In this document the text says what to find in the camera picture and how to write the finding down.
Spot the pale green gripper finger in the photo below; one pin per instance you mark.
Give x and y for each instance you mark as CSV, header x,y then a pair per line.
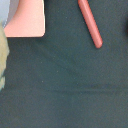
x,y
4,52

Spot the red-brown toy sausage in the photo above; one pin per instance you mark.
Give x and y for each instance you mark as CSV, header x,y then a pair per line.
x,y
90,21

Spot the pink stove board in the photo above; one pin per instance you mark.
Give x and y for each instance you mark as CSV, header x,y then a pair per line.
x,y
28,21

